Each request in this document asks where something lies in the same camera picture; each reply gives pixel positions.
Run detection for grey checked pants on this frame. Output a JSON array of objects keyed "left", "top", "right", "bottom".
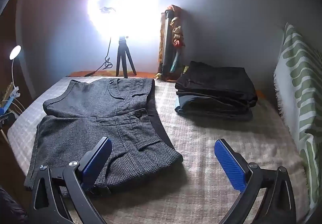
[{"left": 24, "top": 77, "right": 184, "bottom": 197}]

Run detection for black power cable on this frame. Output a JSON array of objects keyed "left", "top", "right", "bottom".
[{"left": 84, "top": 36, "right": 113, "bottom": 77}]

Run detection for folded tripod with cloth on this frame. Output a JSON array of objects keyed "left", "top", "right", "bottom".
[{"left": 158, "top": 5, "right": 187, "bottom": 81}]

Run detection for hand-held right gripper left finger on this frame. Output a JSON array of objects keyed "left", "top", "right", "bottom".
[{"left": 28, "top": 136, "right": 113, "bottom": 224}]

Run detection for black mini tripod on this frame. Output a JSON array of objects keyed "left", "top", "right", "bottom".
[{"left": 116, "top": 35, "right": 137, "bottom": 78}]

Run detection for black folded pants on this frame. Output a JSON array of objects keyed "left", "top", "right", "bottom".
[{"left": 175, "top": 61, "right": 258, "bottom": 109}]

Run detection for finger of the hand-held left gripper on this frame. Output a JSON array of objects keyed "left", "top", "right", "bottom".
[{"left": 0, "top": 99, "right": 14, "bottom": 117}]

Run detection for person's dark clothing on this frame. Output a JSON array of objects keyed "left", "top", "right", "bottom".
[{"left": 0, "top": 186, "right": 27, "bottom": 224}]

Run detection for green patterned white pillow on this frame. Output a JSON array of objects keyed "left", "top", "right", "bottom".
[{"left": 274, "top": 23, "right": 322, "bottom": 217}]

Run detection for white clip lamp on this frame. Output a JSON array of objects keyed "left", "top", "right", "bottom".
[{"left": 9, "top": 45, "right": 23, "bottom": 104}]

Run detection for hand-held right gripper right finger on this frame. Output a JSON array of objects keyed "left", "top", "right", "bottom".
[{"left": 214, "top": 139, "right": 297, "bottom": 224}]

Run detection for blue-grey folded garment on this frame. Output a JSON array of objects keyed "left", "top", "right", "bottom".
[{"left": 175, "top": 95, "right": 212, "bottom": 114}]

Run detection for grey folded tripod stick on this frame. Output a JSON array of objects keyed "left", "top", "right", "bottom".
[{"left": 161, "top": 11, "right": 172, "bottom": 73}]

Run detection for beige checked blanket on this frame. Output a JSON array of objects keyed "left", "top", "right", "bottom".
[{"left": 7, "top": 75, "right": 310, "bottom": 224}]

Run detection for ring light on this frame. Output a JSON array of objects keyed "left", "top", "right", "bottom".
[{"left": 87, "top": 0, "right": 160, "bottom": 40}]

